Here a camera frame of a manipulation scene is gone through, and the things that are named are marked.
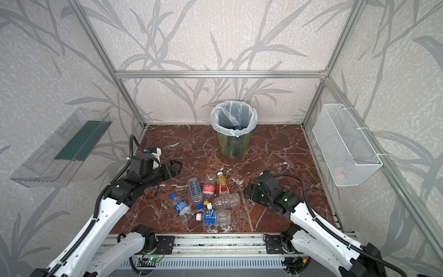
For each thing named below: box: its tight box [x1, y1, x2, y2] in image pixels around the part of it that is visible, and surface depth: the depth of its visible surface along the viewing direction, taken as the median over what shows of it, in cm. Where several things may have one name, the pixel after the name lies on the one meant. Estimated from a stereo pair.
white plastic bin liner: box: [209, 100, 258, 137], surface depth 97 cm
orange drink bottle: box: [216, 171, 229, 197], surface depth 88 cm
